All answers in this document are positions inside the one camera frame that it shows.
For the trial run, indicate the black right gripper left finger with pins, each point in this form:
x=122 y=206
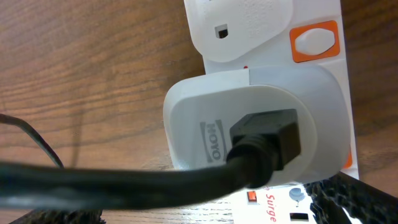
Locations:
x=61 y=217

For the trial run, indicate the white power strip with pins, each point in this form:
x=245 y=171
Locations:
x=314 y=36

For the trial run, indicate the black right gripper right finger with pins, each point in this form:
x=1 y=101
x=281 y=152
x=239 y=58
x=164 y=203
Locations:
x=341 y=197

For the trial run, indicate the white USB charger plug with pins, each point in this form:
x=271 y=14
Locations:
x=301 y=111

